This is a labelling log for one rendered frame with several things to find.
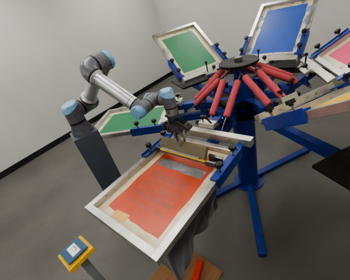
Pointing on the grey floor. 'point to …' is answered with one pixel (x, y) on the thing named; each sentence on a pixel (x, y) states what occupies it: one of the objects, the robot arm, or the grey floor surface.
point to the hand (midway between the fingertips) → (183, 142)
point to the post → (84, 262)
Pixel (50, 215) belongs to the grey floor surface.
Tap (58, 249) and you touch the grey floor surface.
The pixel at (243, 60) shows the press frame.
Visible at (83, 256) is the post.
